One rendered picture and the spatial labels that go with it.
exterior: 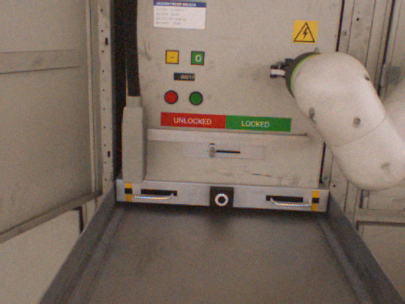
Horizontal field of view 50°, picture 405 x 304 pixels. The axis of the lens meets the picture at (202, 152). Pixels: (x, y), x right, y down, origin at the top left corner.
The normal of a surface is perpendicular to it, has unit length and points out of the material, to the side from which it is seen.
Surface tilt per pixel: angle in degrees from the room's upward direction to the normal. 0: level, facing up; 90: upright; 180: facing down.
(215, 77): 90
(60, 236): 90
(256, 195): 90
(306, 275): 0
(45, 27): 90
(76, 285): 0
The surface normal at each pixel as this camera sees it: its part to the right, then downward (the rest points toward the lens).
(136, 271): 0.04, -0.96
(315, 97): -0.59, 0.33
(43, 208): 0.88, 0.17
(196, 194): -0.03, 0.29
